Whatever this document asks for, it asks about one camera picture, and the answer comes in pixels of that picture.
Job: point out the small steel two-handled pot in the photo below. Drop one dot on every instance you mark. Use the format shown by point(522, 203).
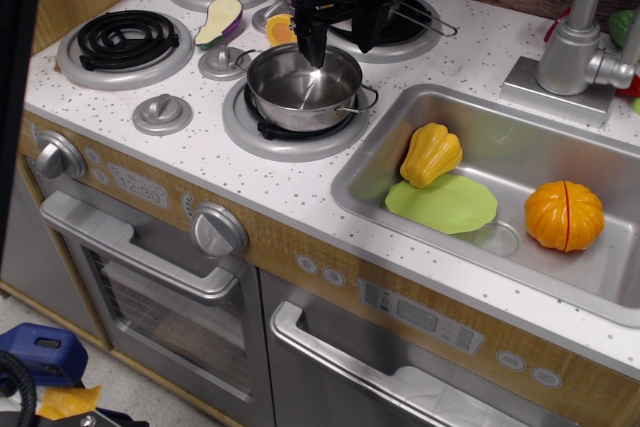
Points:
point(295, 96)

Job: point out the small orange toy squash slice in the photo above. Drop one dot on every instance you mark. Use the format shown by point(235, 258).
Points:
point(279, 30)

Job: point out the grey stovetop knob back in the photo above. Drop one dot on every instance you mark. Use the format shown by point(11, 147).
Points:
point(260, 18)

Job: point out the grey stovetop knob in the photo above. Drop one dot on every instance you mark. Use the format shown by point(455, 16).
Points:
point(260, 18)
point(224, 63)
point(162, 115)

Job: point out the toy eggplant half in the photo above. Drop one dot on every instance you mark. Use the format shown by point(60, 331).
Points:
point(222, 17)

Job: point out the grey stovetop knob middle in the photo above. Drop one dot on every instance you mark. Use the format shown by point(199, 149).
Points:
point(224, 63)

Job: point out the yellow toy bell pepper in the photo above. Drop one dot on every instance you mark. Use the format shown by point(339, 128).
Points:
point(433, 151)

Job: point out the grey stovetop knob front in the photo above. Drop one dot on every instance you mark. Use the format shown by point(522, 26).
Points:
point(162, 115)

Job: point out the green toy plate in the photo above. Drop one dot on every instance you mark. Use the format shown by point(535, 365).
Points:
point(452, 204)

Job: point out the red toy item behind faucet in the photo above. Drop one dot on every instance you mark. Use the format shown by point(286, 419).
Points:
point(556, 22)

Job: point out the black left front burner coil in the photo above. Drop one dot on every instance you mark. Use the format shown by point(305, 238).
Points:
point(125, 39)

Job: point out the grey oven dial right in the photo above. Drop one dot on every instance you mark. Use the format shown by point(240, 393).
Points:
point(216, 232)

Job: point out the grey oven dial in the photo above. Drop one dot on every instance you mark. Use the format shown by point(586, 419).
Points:
point(58, 156)
point(216, 232)

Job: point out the silver toy faucet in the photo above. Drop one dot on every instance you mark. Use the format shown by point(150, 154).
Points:
point(575, 78)

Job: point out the silver toy sink basin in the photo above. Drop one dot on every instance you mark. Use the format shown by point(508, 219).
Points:
point(512, 153)

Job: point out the green toy vegetable behind faucet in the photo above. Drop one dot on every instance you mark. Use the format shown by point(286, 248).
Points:
point(618, 24)

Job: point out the orange toy pumpkin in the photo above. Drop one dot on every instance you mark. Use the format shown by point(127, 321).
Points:
point(564, 216)

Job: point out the grey oven dial left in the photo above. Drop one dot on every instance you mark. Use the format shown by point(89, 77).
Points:
point(58, 156)

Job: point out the blue device on floor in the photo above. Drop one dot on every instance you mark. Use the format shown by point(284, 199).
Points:
point(52, 356)

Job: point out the yellow cloth on floor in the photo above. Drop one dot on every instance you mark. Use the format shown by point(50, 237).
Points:
point(63, 402)

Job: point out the steel frying pan with handle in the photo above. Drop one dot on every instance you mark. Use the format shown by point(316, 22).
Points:
point(412, 23)

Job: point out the silver dishwasher door handle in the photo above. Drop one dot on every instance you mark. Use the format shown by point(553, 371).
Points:
point(317, 384)

